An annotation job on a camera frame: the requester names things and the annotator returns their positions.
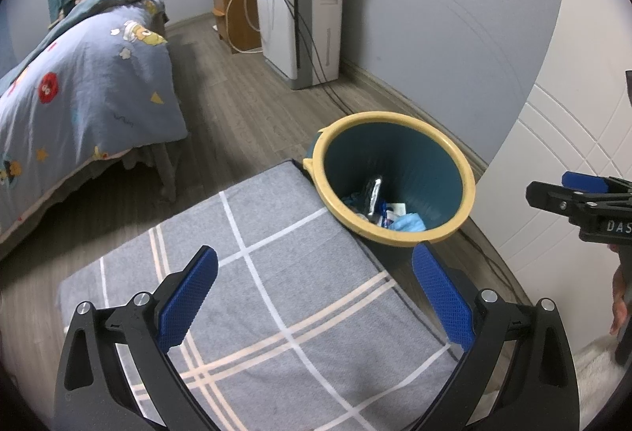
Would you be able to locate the bed with cartoon duvet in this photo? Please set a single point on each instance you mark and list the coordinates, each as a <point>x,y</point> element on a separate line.
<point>98,90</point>

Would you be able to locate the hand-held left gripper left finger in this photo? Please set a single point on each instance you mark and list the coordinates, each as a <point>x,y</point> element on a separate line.
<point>187,298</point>

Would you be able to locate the silver foil packet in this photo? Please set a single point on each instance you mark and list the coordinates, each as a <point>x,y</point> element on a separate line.
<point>374,194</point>

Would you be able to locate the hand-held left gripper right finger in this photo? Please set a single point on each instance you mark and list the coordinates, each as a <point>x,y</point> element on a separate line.
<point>442,295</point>

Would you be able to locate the light blue mask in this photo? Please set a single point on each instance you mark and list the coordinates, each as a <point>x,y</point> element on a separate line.
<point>409,223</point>

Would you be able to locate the white fluffy rug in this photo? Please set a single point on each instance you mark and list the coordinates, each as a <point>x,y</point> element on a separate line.
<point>597,372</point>

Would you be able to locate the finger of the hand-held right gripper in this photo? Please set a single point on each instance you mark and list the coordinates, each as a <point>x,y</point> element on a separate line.
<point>548,196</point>
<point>585,182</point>

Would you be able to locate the white panelled door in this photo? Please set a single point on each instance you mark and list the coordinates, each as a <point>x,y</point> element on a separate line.
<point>553,140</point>

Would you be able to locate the wooden cabinet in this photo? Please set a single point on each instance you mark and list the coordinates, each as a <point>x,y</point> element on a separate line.
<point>242,16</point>

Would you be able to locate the white air purifier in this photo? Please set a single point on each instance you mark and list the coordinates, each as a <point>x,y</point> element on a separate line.
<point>316,16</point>

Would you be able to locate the person's right hand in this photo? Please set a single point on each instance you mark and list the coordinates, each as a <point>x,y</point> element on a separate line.
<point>617,298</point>

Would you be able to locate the blue white wrapper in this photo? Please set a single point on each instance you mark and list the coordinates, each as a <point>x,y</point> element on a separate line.
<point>382,216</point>

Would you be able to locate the grey bed skirt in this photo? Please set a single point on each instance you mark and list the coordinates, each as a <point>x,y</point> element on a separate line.
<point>165,164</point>

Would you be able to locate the teal trash bin yellow rim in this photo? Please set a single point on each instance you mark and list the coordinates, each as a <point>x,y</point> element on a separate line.
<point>395,154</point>

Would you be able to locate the grey plaid mat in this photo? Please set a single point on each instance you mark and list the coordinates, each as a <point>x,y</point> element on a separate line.
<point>296,293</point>

